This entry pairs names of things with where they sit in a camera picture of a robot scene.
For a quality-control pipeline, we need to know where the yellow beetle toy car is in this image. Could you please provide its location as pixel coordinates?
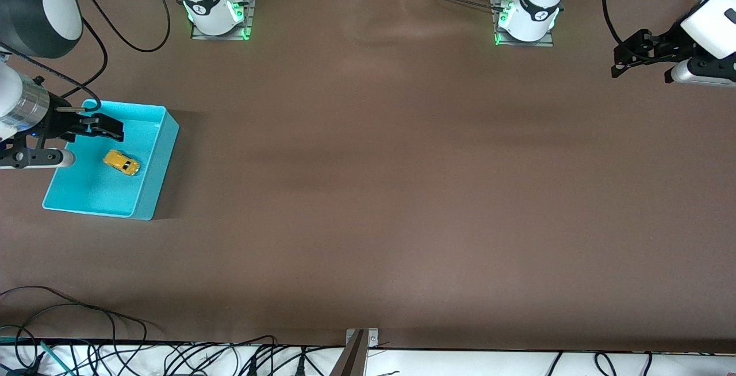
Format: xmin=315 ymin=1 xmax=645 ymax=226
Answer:
xmin=103 ymin=149 xmax=141 ymax=177

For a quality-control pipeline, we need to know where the cyan plastic bin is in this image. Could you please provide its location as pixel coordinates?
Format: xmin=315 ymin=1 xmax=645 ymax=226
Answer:
xmin=42 ymin=99 xmax=180 ymax=221

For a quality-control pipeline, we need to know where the teal stick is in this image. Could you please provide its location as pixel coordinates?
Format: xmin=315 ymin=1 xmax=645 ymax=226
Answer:
xmin=39 ymin=340 xmax=76 ymax=376

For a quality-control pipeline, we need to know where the grey metal pole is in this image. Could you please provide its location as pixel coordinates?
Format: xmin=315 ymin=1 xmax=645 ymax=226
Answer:
xmin=329 ymin=330 xmax=367 ymax=376

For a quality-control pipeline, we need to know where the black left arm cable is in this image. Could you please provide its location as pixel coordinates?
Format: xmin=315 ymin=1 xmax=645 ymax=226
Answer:
xmin=601 ymin=0 xmax=686 ymax=62

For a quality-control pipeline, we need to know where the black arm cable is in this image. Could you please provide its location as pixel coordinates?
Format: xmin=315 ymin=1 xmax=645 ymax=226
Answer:
xmin=0 ymin=14 xmax=109 ymax=114
xmin=601 ymin=0 xmax=686 ymax=62
xmin=72 ymin=0 xmax=172 ymax=53

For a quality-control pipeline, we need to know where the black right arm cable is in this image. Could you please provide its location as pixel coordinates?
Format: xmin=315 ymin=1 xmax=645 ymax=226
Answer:
xmin=0 ymin=14 xmax=109 ymax=114
xmin=72 ymin=0 xmax=172 ymax=53

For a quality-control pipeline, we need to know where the grey metal arm base plate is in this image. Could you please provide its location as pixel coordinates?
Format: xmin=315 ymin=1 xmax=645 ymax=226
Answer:
xmin=493 ymin=0 xmax=556 ymax=48
xmin=190 ymin=0 xmax=257 ymax=41

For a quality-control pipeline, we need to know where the long black cable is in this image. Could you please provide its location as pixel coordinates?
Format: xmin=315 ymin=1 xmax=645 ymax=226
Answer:
xmin=0 ymin=286 xmax=149 ymax=360

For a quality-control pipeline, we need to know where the black looped cable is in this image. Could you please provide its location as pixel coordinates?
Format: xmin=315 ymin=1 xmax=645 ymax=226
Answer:
xmin=0 ymin=324 xmax=42 ymax=376

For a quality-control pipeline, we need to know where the small metal bracket plate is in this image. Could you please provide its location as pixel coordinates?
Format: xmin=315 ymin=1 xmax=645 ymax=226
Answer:
xmin=346 ymin=328 xmax=380 ymax=348

